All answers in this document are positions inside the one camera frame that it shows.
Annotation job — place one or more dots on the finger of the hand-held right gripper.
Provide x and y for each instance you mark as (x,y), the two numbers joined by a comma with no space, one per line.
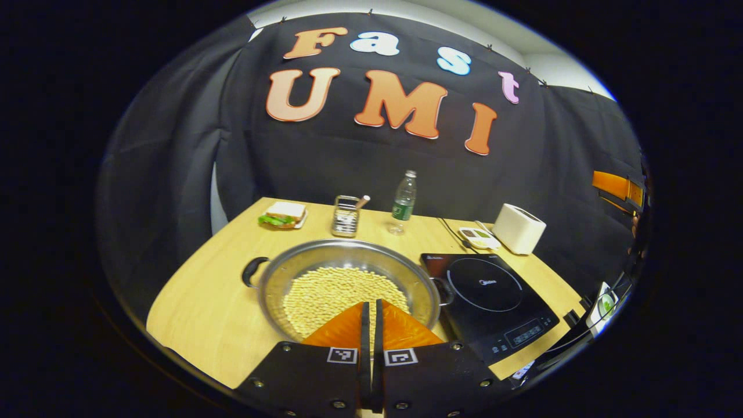
(616,205)
(609,184)

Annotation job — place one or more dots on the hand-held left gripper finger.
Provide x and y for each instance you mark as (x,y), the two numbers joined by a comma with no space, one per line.
(365,348)
(379,348)

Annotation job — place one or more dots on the black induction cooktop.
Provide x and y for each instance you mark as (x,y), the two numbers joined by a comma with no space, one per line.
(493,313)

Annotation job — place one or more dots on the pile of soybeans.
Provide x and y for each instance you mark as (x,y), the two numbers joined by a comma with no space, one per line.
(331,290)

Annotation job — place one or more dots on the green and white cup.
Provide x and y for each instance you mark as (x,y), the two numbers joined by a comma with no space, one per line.
(606,305)

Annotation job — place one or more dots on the white toaster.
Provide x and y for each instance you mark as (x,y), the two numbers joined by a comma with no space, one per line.
(518,229)

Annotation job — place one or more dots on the white stand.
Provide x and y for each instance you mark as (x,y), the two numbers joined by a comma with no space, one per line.
(598,325)

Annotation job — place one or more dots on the white divided dish of beans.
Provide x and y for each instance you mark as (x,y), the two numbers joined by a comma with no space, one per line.
(479,238)

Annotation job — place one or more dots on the small printed card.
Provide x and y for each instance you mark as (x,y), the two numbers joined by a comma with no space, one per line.
(522,370)

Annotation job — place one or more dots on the clear plastic water bottle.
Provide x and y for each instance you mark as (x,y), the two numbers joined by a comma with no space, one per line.
(403,203)

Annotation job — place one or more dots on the sandwich with lettuce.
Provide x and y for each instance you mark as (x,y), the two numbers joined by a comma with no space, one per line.
(281,213)

